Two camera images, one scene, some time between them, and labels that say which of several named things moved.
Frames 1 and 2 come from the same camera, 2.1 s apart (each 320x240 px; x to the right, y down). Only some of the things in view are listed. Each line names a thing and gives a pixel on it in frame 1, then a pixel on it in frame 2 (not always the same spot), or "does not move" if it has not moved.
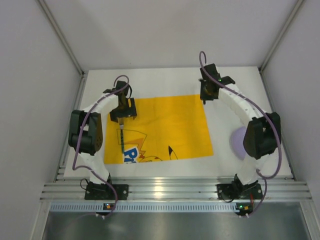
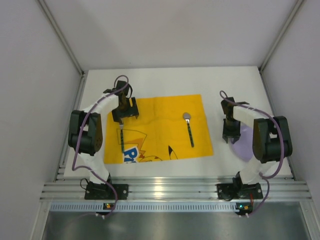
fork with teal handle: [121, 120] does not move
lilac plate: [237, 142] does not move
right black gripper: [205, 90] -> [231, 132]
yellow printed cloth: [164, 128] does not move
